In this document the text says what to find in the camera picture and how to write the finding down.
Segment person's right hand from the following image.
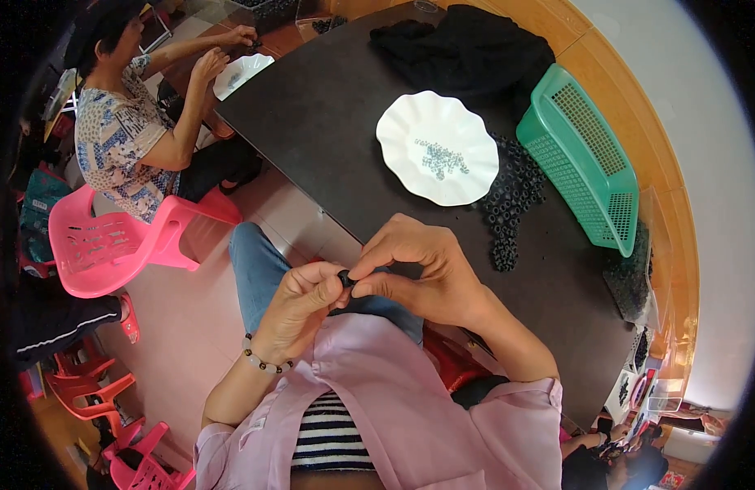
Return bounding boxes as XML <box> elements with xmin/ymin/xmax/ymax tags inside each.
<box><xmin>349</xmin><ymin>212</ymin><xmax>496</xmax><ymax>330</ymax></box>

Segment person's left hand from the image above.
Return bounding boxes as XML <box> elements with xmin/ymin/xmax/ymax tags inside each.
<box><xmin>252</xmin><ymin>260</ymin><xmax>355</xmax><ymax>365</ymax></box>

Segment red cloth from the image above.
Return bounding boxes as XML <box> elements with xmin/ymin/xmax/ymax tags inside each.
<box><xmin>422</xmin><ymin>326</ymin><xmax>496</xmax><ymax>394</ymax></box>

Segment pile of black rubber rings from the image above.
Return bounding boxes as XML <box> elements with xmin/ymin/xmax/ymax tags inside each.
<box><xmin>477</xmin><ymin>131</ymin><xmax>548</xmax><ymax>273</ymax></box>

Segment pile of small grey metal pieces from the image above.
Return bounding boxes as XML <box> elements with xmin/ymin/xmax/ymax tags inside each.
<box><xmin>413</xmin><ymin>138</ymin><xmax>470</xmax><ymax>182</ymax></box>

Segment large white scalloped plate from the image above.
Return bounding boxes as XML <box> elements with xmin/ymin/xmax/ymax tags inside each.
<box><xmin>375</xmin><ymin>91</ymin><xmax>501</xmax><ymax>208</ymax></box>

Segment person's body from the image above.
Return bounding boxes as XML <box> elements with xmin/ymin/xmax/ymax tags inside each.
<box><xmin>193</xmin><ymin>312</ymin><xmax>565</xmax><ymax>490</ymax></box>

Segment green plastic basket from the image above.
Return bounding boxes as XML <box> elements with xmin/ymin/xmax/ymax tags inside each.
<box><xmin>516</xmin><ymin>63</ymin><xmax>640</xmax><ymax>258</ymax></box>

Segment pink plastic chair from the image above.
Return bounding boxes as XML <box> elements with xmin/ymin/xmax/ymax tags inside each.
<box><xmin>48</xmin><ymin>183</ymin><xmax>244</xmax><ymax>300</ymax></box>
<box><xmin>102</xmin><ymin>418</ymin><xmax>197</xmax><ymax>490</ymax></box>

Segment clear bag of black rings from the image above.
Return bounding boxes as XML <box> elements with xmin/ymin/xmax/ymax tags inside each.
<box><xmin>601</xmin><ymin>187</ymin><xmax>660</xmax><ymax>333</ymax></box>

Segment stack of red plastic chairs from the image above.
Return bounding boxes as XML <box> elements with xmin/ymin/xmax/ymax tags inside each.
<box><xmin>43</xmin><ymin>338</ymin><xmax>137</xmax><ymax>432</ymax></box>

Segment black cloth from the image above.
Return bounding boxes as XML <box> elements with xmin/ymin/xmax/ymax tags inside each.
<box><xmin>369</xmin><ymin>4</ymin><xmax>556</xmax><ymax>111</ymax></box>

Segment heap of clear packets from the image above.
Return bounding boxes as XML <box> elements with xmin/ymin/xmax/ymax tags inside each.
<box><xmin>603</xmin><ymin>325</ymin><xmax>687</xmax><ymax>432</ymax></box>

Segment small white scalloped plate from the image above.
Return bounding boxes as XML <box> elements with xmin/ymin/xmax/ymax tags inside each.
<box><xmin>212</xmin><ymin>53</ymin><xmax>276</xmax><ymax>102</ymax></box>

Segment teal bag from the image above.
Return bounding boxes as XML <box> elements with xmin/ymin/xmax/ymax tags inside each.
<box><xmin>18</xmin><ymin>168</ymin><xmax>73</xmax><ymax>265</ymax></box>

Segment clear plastic box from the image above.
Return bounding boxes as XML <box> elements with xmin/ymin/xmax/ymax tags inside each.
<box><xmin>294</xmin><ymin>0</ymin><xmax>349</xmax><ymax>42</ymax></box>

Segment beaded bracelet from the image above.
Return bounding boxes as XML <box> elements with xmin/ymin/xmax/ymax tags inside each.
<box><xmin>241</xmin><ymin>332</ymin><xmax>295</xmax><ymax>376</ymax></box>

